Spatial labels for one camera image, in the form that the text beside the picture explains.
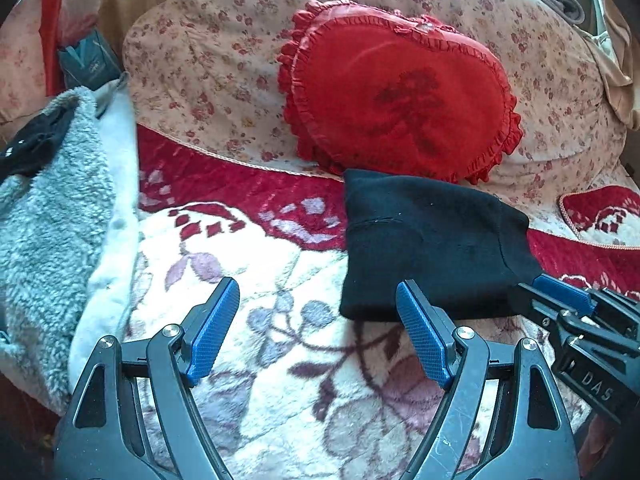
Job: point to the red heart-shaped ruffled pillow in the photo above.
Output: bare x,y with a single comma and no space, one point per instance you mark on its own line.
369,89

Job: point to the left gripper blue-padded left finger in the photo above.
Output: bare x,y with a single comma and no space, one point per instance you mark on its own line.
103,434

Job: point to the teal box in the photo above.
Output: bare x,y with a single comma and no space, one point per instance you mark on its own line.
90,63

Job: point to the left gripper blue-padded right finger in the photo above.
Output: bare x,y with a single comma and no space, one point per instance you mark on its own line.
529,434

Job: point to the black garment on jacket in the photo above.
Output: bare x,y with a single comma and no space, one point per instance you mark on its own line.
36,144

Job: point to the floral beige pillow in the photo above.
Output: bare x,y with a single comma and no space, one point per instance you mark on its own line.
205,72

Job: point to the grey fleece-lined white jacket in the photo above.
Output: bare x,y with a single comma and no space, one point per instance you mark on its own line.
69,245

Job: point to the person's right hand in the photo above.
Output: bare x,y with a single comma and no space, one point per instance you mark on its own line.
594,438

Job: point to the red and white plush blanket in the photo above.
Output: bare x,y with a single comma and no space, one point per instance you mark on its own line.
299,391

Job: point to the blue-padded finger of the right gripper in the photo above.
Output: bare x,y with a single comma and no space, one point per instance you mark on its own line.
574,298
559,321

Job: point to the black knit pants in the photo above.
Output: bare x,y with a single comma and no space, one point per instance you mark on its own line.
464,248

